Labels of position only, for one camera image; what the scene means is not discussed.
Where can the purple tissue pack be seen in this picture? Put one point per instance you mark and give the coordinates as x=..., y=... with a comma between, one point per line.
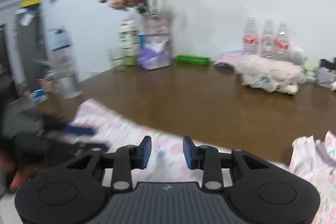
x=155, y=58

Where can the decorated tin box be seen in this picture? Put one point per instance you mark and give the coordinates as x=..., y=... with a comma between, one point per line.
x=326, y=78

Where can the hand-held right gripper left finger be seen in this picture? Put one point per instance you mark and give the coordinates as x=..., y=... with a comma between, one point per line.
x=145, y=151

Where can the green white small box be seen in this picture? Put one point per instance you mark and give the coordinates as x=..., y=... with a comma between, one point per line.
x=310, y=75

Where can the clear water bottle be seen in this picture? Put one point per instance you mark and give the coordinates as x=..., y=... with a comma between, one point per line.
x=283, y=41
x=267, y=40
x=250, y=37

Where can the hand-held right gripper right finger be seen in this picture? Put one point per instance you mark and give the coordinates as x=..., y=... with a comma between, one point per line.
x=189, y=151

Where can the milk carton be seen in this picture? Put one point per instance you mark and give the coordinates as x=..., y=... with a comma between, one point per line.
x=128, y=37

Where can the water dispenser jug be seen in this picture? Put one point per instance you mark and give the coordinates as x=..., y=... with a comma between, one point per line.
x=64, y=61

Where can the grey cabinet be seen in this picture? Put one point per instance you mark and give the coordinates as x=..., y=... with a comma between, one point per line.
x=29, y=50

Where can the white lace garment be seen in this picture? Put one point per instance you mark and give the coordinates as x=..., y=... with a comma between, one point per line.
x=249, y=77

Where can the white round speaker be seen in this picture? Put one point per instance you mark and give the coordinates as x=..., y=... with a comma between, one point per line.
x=298, y=56

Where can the clear glass cup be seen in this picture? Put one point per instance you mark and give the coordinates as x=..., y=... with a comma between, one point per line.
x=116, y=58

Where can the yellow lidded container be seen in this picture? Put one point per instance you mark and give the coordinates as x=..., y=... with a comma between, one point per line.
x=31, y=3

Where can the blue white box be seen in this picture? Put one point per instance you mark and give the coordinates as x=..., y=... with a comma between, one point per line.
x=38, y=97

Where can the black small box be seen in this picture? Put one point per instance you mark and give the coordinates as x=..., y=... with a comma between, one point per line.
x=328, y=63

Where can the person's left hand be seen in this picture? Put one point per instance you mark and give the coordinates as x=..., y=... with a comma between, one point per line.
x=22, y=176

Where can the pink knit garment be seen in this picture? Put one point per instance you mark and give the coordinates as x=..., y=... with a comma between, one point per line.
x=275, y=64

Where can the cream floral folded garment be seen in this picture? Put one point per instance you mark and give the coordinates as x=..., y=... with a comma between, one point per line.
x=286, y=88

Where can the pink floral garment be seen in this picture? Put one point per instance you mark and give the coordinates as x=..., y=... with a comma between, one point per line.
x=228, y=58
x=126, y=129

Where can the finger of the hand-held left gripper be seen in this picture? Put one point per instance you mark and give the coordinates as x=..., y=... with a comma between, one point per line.
x=81, y=131
x=92, y=147

